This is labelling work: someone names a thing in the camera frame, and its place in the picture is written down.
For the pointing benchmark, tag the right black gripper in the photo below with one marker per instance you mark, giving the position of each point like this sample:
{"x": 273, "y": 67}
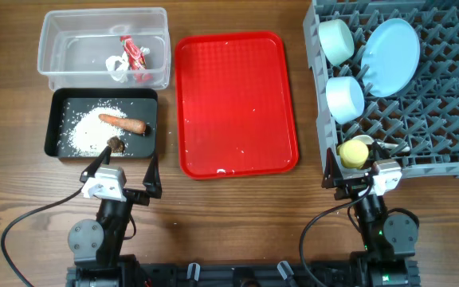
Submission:
{"x": 333, "y": 178}

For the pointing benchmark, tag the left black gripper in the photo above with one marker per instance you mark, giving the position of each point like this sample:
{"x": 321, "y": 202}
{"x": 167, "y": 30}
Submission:
{"x": 150, "y": 182}

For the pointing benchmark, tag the yellow plastic cup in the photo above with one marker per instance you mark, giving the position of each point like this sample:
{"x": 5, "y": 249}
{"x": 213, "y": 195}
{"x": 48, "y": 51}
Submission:
{"x": 353, "y": 154}

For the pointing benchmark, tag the brown food lump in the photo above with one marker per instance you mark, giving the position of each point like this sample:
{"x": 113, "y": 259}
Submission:
{"x": 116, "y": 144}

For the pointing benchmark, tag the white plastic spoon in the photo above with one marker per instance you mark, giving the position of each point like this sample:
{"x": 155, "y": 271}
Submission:
{"x": 368, "y": 140}

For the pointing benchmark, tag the white rice pile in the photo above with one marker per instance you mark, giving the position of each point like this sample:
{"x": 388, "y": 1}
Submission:
{"x": 82, "y": 133}

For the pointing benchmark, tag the light blue bowl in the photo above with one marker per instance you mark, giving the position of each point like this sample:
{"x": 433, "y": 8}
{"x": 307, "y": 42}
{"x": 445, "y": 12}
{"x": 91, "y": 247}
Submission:
{"x": 345, "y": 99}

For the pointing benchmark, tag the white tissue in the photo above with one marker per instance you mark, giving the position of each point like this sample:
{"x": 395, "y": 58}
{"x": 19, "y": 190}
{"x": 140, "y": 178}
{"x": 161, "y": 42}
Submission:
{"x": 117, "y": 65}

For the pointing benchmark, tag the red snack wrapper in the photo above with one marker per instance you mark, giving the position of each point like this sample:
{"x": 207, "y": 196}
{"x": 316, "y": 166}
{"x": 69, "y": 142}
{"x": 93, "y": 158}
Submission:
{"x": 136, "y": 59}

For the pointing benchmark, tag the light blue plate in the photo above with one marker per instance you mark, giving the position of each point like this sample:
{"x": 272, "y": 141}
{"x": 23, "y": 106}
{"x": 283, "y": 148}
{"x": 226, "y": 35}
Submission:
{"x": 392, "y": 55}

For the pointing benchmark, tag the mint green bowl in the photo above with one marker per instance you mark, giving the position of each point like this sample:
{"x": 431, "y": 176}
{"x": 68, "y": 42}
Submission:
{"x": 336, "y": 41}

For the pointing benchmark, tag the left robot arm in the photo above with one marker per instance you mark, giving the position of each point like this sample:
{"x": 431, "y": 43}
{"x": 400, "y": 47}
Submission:
{"x": 96, "y": 244}

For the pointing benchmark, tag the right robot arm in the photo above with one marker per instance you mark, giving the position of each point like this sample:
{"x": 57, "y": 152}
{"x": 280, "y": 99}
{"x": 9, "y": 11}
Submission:
{"x": 389, "y": 235}

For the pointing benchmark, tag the black waste tray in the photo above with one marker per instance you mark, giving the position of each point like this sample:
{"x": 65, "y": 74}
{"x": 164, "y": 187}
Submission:
{"x": 138, "y": 103}

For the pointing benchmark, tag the grey dishwasher rack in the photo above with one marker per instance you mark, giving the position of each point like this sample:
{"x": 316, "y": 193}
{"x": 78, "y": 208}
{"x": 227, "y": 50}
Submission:
{"x": 421, "y": 122}

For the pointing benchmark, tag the red plastic tray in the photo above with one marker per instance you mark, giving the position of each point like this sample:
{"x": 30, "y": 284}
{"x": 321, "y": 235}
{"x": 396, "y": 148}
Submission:
{"x": 234, "y": 106}

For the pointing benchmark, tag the clear plastic storage box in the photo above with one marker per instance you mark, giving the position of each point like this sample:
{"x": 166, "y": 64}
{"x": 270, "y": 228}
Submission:
{"x": 74, "y": 45}

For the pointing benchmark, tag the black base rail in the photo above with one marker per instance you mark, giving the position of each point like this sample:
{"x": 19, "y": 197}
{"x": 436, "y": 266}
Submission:
{"x": 330, "y": 273}

